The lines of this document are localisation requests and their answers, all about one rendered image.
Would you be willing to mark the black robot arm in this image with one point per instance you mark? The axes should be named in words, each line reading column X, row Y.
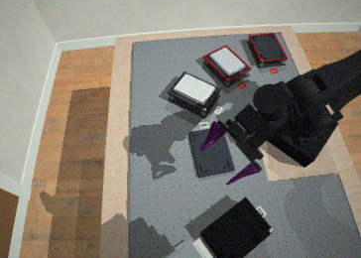
column 310, row 92

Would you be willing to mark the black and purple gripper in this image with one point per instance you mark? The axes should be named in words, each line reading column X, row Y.
column 218, row 129

